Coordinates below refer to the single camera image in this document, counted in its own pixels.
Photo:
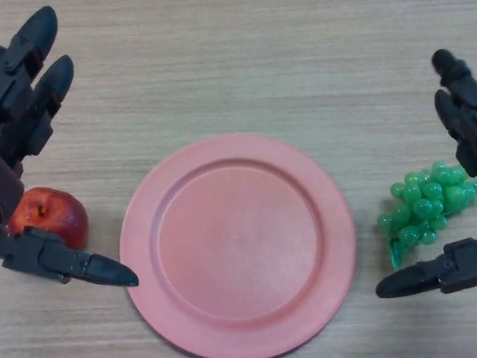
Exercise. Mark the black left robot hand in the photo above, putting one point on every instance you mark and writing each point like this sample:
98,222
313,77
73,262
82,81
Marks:
10,101

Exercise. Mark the green grapes bunch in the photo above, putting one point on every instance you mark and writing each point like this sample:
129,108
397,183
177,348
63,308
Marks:
421,200

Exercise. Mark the pink round plate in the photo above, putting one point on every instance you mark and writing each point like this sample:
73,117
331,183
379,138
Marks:
238,244

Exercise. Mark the red apple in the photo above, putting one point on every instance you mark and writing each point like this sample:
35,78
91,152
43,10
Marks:
56,211

